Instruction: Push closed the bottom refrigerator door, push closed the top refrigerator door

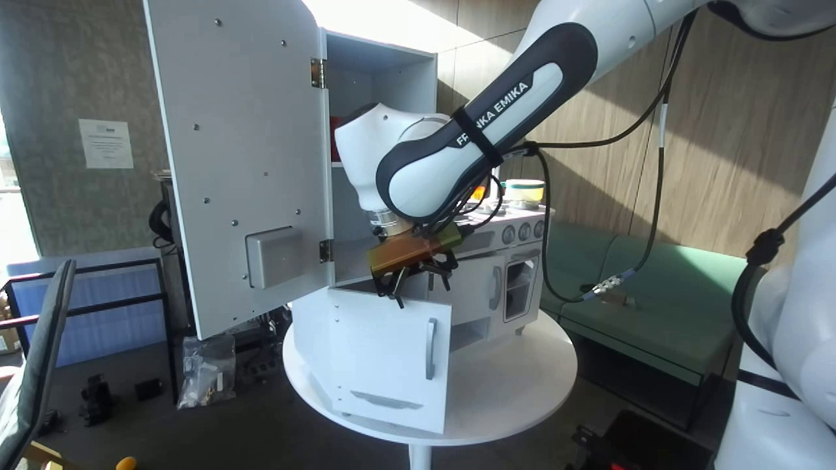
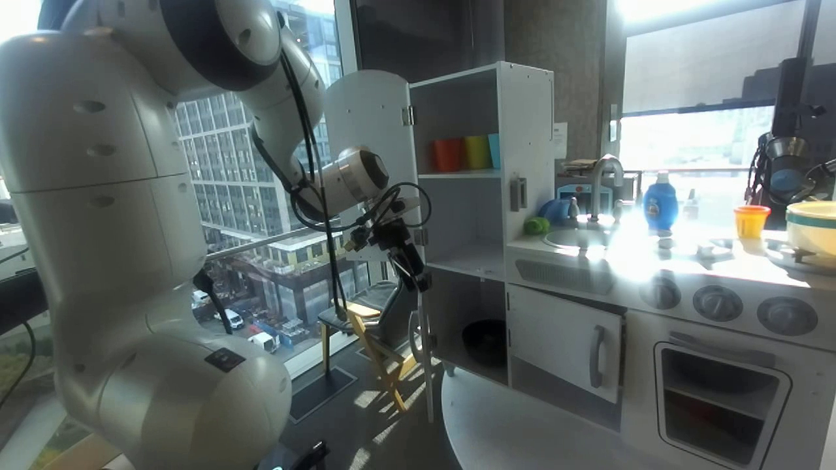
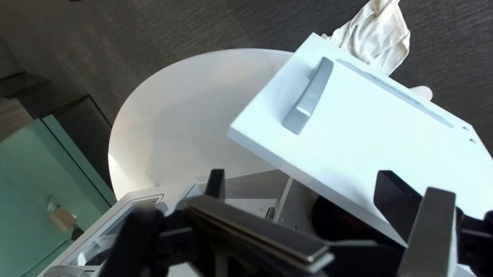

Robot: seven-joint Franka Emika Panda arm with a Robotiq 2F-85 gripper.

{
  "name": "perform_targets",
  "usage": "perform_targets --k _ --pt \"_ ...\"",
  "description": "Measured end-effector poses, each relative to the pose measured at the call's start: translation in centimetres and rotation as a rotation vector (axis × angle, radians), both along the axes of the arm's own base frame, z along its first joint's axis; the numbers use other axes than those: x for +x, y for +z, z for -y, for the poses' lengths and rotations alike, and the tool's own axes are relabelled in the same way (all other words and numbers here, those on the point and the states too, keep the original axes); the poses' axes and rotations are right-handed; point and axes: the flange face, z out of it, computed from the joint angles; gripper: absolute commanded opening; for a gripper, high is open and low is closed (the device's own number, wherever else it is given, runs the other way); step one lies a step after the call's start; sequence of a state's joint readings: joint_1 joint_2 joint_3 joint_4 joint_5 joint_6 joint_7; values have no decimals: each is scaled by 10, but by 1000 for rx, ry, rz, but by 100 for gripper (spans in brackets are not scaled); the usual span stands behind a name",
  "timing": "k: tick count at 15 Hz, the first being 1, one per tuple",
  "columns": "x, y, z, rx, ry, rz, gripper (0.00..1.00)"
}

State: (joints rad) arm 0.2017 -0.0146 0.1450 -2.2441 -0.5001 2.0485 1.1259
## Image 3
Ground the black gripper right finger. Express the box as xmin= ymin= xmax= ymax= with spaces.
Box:
xmin=371 ymin=168 xmax=493 ymax=277

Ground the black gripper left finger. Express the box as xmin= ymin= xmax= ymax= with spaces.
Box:
xmin=96 ymin=168 xmax=406 ymax=277

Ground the short white refrigerator door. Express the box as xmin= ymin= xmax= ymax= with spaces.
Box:
xmin=226 ymin=31 xmax=493 ymax=248

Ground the white toy kitchen unit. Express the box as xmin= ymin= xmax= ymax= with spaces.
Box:
xmin=36 ymin=171 xmax=320 ymax=277

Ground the white cloth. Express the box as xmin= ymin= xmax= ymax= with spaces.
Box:
xmin=321 ymin=0 xmax=412 ymax=77

